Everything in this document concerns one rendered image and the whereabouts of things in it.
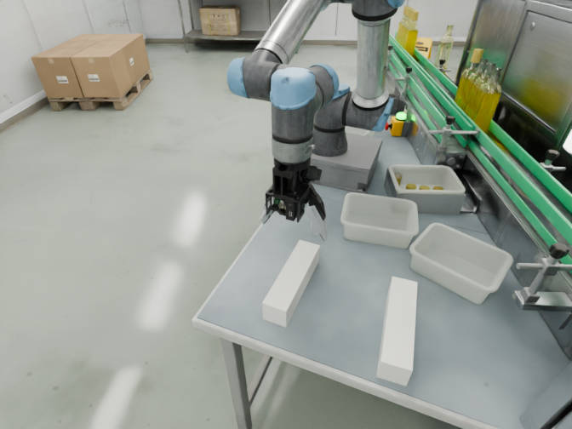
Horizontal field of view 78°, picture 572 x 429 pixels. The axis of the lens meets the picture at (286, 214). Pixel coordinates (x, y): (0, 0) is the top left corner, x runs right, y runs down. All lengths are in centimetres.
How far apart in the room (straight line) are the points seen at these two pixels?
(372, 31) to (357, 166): 44
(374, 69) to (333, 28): 615
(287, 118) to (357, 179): 71
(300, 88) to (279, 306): 48
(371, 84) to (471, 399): 84
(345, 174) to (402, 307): 58
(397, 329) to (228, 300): 41
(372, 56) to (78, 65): 374
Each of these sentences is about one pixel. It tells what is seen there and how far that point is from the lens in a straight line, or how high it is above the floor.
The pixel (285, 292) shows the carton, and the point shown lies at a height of 81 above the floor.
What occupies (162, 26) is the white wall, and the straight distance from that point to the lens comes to 769.
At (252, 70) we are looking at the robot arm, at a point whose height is 127.
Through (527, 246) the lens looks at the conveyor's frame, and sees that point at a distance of 110.
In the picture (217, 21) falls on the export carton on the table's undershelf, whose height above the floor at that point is 46.
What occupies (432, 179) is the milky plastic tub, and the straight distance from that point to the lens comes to 139.
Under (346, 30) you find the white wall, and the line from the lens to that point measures 728.
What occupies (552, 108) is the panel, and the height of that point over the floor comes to 107.
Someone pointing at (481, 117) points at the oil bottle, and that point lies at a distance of 147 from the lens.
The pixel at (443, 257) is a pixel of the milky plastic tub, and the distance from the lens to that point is 112.
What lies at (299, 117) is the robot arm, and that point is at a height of 124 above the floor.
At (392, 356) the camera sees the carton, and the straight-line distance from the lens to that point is 79.
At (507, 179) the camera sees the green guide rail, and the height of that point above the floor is 92.
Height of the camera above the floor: 147
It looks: 38 degrees down
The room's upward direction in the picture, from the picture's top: straight up
